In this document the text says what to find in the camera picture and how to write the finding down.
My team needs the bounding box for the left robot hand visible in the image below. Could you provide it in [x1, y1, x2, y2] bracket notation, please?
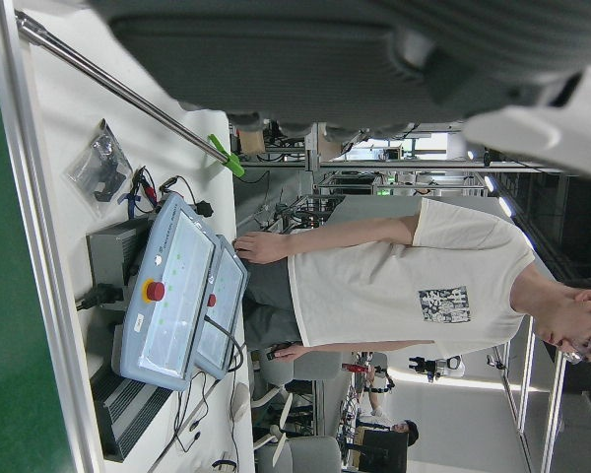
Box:
[88, 0, 591, 183]

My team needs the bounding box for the grey power supply box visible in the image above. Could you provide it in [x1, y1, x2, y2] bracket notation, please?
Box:
[86, 219, 152, 297]

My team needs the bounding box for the green plastic clip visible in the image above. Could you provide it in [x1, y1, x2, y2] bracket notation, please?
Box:
[207, 135, 246, 177]

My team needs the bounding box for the steel rod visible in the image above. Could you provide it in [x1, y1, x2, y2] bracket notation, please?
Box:
[14, 9, 230, 164]

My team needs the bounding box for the plastic bag of black parts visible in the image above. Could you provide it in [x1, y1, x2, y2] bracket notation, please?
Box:
[62, 117, 134, 218]

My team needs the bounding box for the grey teach pendant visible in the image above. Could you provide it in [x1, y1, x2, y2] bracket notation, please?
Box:
[119, 194, 218, 393]
[194, 235, 251, 380]

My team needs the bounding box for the person in white t-shirt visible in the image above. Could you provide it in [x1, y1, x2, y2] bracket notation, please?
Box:
[233, 196, 591, 375]

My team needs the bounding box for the green conveyor belt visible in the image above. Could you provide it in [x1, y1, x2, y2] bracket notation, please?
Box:
[0, 0, 104, 473]

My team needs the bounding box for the white computer mouse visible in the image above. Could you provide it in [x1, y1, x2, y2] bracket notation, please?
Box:
[230, 382, 251, 423]

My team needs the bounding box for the person with black hair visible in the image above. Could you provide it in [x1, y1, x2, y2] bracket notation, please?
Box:
[359, 418, 420, 473]

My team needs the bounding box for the black ribbed heatsink case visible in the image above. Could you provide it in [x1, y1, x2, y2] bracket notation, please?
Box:
[91, 364, 171, 464]

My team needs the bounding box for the grey office chair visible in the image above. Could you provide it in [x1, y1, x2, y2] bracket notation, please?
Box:
[255, 436, 344, 473]

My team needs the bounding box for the black pendant cable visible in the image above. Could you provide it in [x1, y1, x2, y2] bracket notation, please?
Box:
[204, 314, 246, 373]

